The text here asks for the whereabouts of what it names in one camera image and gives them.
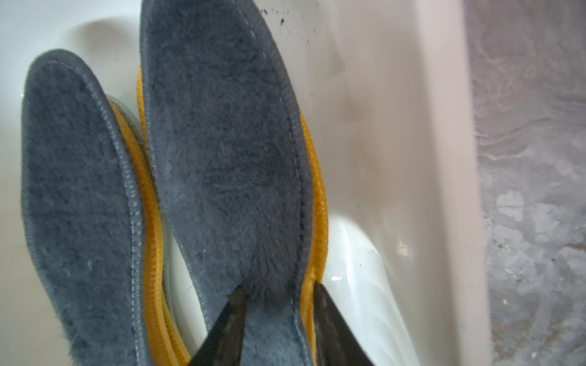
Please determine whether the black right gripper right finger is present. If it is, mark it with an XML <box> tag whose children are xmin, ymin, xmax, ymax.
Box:
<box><xmin>313</xmin><ymin>283</ymin><xmax>374</xmax><ymax>366</ymax></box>

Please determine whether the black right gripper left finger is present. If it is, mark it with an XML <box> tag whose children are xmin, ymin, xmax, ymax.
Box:
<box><xmin>188</xmin><ymin>287</ymin><xmax>247</xmax><ymax>366</ymax></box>

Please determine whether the yellow fuzzy insole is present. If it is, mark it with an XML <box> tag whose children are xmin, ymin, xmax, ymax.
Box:
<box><xmin>137</xmin><ymin>66</ymin><xmax>328</xmax><ymax>365</ymax></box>
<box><xmin>109</xmin><ymin>101</ymin><xmax>190</xmax><ymax>365</ymax></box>

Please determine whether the dark grey insole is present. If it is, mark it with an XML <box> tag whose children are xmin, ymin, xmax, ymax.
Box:
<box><xmin>21</xmin><ymin>50</ymin><xmax>153</xmax><ymax>365</ymax></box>
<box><xmin>140</xmin><ymin>1</ymin><xmax>313</xmax><ymax>365</ymax></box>

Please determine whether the white textured insole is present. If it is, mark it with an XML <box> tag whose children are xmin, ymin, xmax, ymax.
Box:
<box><xmin>106</xmin><ymin>95</ymin><xmax>147</xmax><ymax>154</ymax></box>

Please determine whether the white plastic storage box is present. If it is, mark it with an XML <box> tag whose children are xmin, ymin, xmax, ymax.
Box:
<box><xmin>1</xmin><ymin>1</ymin><xmax>492</xmax><ymax>365</ymax></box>

